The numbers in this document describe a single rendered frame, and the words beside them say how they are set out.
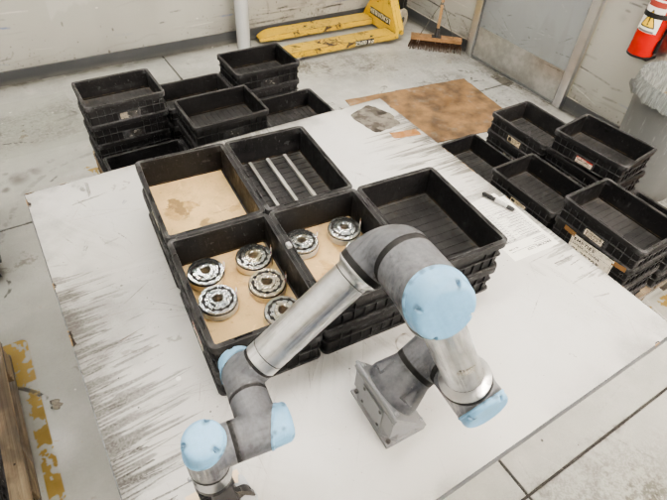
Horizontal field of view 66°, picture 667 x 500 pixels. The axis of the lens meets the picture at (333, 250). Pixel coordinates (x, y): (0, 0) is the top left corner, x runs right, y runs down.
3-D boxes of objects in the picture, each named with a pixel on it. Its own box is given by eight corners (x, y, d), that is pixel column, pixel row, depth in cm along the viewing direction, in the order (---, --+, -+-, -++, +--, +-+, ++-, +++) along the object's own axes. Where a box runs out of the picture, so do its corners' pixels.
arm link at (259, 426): (276, 376, 96) (218, 396, 93) (297, 426, 88) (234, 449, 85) (278, 401, 101) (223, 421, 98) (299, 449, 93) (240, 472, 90)
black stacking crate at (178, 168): (267, 240, 160) (266, 212, 152) (173, 269, 150) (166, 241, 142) (225, 171, 185) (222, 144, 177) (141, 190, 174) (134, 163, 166)
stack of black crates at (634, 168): (620, 221, 282) (663, 151, 249) (581, 242, 268) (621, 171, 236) (560, 180, 306) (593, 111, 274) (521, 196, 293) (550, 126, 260)
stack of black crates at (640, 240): (636, 299, 242) (689, 229, 210) (596, 324, 230) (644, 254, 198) (569, 246, 265) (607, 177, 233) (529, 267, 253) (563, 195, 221)
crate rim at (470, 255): (508, 246, 151) (510, 240, 149) (424, 277, 140) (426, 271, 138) (430, 171, 175) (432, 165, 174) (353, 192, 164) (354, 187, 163)
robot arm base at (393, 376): (417, 412, 132) (446, 387, 130) (400, 419, 118) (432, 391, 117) (380, 366, 138) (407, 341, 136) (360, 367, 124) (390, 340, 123)
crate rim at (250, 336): (327, 313, 129) (327, 308, 128) (211, 357, 118) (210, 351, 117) (267, 217, 154) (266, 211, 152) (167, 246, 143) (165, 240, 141)
